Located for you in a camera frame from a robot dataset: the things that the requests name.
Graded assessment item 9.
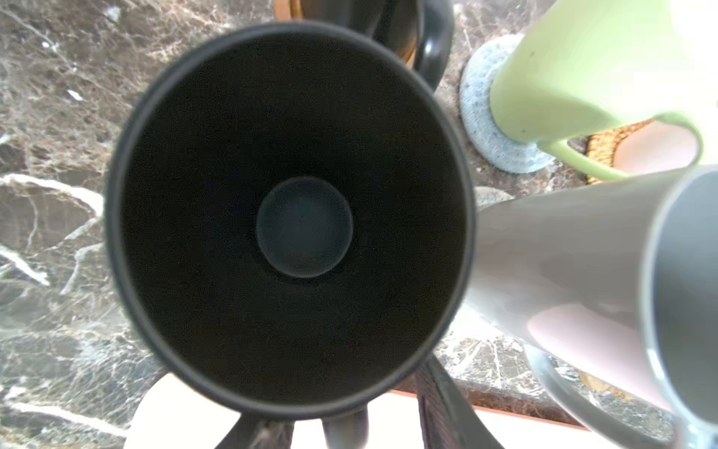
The dark brown wooden coaster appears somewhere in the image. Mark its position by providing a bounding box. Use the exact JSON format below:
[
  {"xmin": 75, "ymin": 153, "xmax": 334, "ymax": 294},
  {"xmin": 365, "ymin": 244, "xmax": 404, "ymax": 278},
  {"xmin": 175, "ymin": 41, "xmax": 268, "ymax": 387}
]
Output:
[{"xmin": 273, "ymin": 0, "xmax": 418, "ymax": 64}]

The grey felt round coaster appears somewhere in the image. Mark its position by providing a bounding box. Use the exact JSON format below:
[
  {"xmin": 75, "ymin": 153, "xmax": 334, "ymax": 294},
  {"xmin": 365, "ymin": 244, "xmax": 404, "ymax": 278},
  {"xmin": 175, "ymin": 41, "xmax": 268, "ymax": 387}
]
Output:
[{"xmin": 459, "ymin": 34, "xmax": 555, "ymax": 174}]

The grey mug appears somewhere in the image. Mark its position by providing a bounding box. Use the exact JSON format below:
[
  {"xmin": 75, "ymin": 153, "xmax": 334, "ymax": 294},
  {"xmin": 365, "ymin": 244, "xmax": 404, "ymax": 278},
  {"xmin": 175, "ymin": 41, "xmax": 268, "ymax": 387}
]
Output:
[{"xmin": 466, "ymin": 166, "xmax": 717, "ymax": 448}]

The pink handled white mug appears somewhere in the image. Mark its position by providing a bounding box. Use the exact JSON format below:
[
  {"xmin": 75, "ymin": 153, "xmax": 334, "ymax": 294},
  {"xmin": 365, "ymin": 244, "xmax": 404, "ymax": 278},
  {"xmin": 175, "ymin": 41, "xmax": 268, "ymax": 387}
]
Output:
[{"xmin": 613, "ymin": 122, "xmax": 699, "ymax": 175}]

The white woven round coaster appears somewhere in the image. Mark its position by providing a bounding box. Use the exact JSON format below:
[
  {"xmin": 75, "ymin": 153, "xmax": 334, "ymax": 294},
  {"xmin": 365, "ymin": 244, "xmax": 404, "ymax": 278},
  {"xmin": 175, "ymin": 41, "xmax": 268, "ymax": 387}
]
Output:
[{"xmin": 474, "ymin": 186, "xmax": 514, "ymax": 211}]

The green handled white mug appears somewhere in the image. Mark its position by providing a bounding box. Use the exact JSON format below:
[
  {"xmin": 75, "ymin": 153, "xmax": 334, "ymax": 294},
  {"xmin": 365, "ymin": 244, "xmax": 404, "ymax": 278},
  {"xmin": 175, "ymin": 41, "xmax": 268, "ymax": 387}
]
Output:
[{"xmin": 490, "ymin": 1, "xmax": 717, "ymax": 181}]

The woven rattan round coaster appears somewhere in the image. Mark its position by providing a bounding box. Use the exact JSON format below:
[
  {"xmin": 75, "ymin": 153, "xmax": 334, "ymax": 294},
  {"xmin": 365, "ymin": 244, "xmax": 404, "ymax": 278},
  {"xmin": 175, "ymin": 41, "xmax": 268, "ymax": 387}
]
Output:
[{"xmin": 585, "ymin": 119, "xmax": 654, "ymax": 168}]

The pink rectangular tray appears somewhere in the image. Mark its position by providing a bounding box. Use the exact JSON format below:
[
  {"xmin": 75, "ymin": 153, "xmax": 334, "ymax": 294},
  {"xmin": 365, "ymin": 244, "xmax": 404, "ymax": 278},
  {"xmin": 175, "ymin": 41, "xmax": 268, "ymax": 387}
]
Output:
[{"xmin": 125, "ymin": 374, "xmax": 612, "ymax": 448}]

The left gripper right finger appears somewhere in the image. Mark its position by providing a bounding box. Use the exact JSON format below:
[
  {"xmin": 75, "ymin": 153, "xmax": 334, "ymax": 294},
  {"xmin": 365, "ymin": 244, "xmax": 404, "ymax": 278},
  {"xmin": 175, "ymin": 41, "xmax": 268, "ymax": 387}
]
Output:
[{"xmin": 414, "ymin": 355, "xmax": 503, "ymax": 449}]

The black mug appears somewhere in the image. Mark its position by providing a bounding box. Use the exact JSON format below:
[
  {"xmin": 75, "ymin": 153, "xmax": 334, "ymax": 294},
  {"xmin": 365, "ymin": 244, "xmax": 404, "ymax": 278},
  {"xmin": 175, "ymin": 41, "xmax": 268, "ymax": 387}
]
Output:
[
  {"xmin": 275, "ymin": 0, "xmax": 454, "ymax": 90},
  {"xmin": 105, "ymin": 21, "xmax": 476, "ymax": 422}
]

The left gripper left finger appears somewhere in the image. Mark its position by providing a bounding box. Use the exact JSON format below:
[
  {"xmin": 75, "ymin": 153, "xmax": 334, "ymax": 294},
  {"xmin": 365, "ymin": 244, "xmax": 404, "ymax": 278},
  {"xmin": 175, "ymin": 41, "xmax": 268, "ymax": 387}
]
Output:
[{"xmin": 215, "ymin": 413, "xmax": 295, "ymax": 449}]

